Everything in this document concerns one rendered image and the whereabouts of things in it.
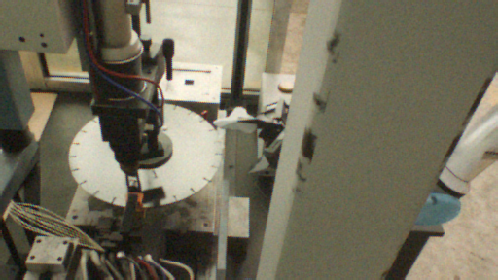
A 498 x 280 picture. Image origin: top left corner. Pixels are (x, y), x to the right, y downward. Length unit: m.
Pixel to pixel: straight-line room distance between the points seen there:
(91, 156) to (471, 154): 0.79
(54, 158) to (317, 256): 1.23
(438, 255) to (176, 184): 1.53
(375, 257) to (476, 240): 2.25
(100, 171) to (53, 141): 0.42
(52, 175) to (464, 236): 1.80
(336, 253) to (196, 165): 0.86
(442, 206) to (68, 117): 1.04
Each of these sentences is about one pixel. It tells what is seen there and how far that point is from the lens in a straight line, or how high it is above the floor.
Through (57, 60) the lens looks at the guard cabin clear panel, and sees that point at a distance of 1.55.
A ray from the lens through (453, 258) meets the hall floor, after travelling 2.30.
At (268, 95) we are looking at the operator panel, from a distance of 1.31.
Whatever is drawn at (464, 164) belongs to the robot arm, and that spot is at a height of 1.03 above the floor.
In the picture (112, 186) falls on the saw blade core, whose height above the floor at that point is 0.95.
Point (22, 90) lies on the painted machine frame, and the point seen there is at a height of 1.27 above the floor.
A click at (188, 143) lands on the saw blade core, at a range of 1.06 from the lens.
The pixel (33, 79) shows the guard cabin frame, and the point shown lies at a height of 0.79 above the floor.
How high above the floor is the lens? 1.68
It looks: 42 degrees down
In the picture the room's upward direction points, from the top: 6 degrees clockwise
